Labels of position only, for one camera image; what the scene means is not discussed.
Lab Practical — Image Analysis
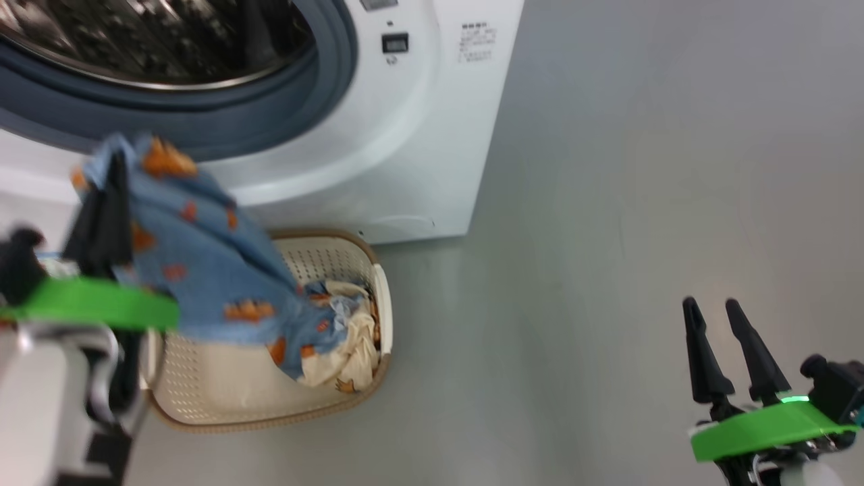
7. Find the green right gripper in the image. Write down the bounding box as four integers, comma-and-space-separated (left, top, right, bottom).
681, 296, 863, 486

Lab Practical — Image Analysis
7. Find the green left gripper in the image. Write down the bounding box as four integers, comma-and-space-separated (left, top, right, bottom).
0, 151, 180, 333

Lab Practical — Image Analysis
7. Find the blue garment with orange print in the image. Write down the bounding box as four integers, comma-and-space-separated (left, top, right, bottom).
70, 132, 353, 380

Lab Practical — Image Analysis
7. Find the cream cartoon print garment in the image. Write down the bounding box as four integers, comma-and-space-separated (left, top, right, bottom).
297, 279, 381, 394

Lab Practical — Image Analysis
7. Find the cream perforated laundry basket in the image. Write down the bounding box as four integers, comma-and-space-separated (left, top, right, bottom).
144, 229, 394, 433

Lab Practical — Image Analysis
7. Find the grey rubber door gasket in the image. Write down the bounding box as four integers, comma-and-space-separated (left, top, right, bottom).
0, 0, 359, 163

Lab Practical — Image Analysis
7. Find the white front-load washing machine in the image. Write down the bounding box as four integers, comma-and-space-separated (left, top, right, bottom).
0, 0, 526, 246

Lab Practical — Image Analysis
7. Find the steel washer drum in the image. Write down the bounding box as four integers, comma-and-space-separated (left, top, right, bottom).
0, 0, 319, 92

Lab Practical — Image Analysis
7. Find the round washer filter cover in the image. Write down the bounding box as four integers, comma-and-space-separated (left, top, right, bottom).
368, 214, 437, 235

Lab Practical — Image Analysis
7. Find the printed text label on washer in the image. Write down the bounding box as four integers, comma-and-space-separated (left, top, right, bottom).
457, 23, 500, 63

